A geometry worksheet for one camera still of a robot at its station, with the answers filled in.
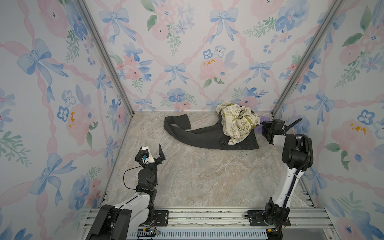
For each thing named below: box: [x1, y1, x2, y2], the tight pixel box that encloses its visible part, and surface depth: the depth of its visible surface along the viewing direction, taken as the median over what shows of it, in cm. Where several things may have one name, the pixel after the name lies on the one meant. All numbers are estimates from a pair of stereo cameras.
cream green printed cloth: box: [215, 102, 261, 146], surface depth 100 cm
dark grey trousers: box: [163, 111, 260, 150], surface depth 105 cm
